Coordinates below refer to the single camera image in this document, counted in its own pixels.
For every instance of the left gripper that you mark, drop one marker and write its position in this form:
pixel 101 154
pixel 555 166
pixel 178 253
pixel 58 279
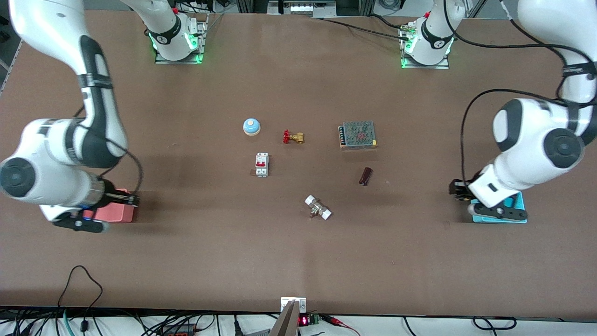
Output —
pixel 459 190

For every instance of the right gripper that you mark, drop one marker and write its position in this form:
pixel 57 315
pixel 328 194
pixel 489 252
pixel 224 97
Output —
pixel 113 195

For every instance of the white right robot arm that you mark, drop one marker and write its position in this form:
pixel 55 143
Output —
pixel 51 28

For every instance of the pink plastic box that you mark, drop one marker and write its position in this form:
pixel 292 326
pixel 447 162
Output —
pixel 119 214

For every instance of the cyan plastic box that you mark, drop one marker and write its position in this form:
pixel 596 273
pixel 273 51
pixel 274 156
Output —
pixel 518 203

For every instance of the dark brown cylinder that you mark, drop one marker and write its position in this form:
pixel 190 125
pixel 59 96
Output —
pixel 365 176

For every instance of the metal mesh power supply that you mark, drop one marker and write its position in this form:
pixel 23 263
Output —
pixel 358 135

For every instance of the black power adapter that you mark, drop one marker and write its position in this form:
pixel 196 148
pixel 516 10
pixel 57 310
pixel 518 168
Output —
pixel 179 329

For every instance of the white red circuit breaker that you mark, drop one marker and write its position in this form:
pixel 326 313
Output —
pixel 261 164

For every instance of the brass fitting white ends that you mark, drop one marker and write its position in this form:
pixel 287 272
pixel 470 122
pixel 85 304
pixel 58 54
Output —
pixel 318 207

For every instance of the blue call bell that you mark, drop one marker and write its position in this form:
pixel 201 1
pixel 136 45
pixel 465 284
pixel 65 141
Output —
pixel 251 126

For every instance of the red digit display module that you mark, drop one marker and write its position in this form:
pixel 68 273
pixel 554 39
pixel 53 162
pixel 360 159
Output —
pixel 308 320

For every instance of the grey background equipment panel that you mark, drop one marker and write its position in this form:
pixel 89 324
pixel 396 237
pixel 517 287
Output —
pixel 302 7

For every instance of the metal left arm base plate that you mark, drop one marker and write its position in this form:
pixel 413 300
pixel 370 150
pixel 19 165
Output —
pixel 426 66

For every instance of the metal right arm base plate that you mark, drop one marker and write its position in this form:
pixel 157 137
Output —
pixel 179 59

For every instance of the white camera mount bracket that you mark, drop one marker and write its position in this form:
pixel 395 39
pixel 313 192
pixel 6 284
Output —
pixel 293 303

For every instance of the grey camera pole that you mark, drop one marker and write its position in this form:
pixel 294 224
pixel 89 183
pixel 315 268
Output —
pixel 285 322

